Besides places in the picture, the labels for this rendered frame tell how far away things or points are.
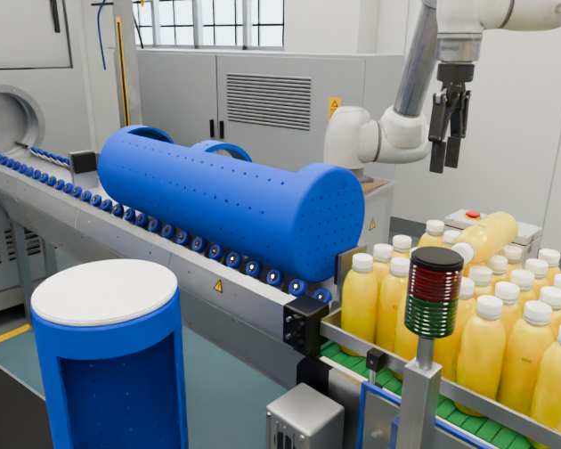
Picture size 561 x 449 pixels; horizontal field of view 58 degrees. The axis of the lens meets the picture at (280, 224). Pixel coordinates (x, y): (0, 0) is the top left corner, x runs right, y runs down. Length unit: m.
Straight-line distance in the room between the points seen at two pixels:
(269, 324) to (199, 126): 2.55
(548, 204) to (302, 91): 1.92
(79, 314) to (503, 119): 3.38
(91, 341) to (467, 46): 0.92
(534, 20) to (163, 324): 0.95
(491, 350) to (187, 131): 3.11
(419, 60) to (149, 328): 1.24
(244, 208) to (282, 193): 0.11
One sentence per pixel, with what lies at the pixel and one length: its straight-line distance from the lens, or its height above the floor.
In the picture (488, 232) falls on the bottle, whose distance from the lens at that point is 1.04.
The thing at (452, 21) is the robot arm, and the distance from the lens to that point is 1.15.
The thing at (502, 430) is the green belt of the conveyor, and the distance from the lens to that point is 0.99.
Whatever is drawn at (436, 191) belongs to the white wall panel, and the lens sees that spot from 4.17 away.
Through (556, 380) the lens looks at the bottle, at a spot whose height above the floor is 1.03.
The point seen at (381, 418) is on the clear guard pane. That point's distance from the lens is 0.95.
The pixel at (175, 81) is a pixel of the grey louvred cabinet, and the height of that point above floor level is 1.24.
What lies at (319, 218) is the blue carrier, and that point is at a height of 1.12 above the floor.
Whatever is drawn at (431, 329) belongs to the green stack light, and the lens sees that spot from 0.67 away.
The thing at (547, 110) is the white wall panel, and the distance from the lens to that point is 3.89.
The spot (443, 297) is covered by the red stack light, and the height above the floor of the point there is 1.22.
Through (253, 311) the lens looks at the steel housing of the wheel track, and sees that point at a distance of 1.31.
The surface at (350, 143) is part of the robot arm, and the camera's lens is 1.87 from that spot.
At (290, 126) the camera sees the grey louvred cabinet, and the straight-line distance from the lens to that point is 3.15.
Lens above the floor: 1.50
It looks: 20 degrees down
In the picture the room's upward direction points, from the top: 1 degrees clockwise
